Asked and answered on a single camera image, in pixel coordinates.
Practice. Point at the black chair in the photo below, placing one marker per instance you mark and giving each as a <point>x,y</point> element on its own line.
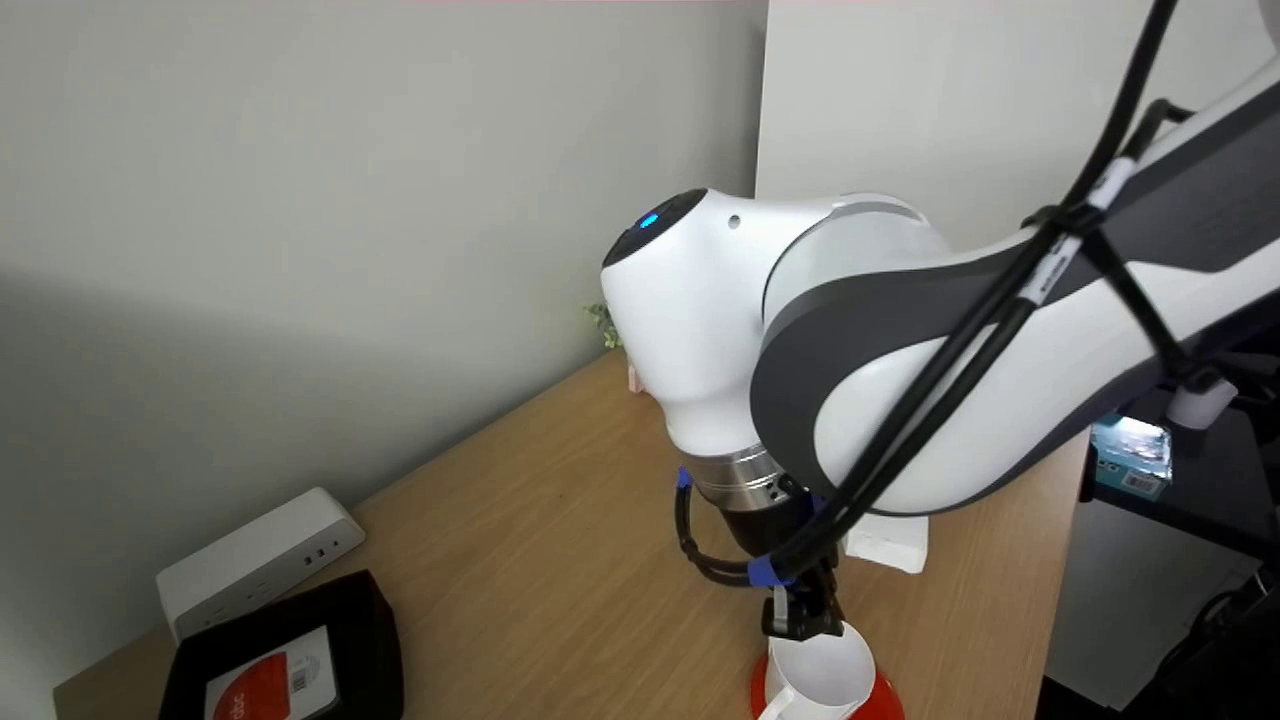
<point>1221,652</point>

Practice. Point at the black tray with red card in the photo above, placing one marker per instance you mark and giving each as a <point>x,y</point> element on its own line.
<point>285,660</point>

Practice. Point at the small white cup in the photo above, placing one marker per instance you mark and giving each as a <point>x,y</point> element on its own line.
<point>1203,405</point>

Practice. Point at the black side table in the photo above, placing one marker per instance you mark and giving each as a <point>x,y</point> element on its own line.
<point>1212,495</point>

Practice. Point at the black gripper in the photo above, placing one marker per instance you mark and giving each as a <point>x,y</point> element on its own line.
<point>805,610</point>

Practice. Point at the white mug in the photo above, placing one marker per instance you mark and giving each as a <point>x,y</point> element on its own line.
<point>826,672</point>

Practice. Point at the white rectangular box device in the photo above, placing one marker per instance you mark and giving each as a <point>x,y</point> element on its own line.
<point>255,557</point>

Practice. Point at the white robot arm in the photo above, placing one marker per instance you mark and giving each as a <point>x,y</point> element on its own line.
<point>866,335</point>

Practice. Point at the blue box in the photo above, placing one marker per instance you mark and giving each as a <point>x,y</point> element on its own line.
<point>1134,458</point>

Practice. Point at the orange plate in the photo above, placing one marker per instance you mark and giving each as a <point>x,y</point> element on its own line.
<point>887,703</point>

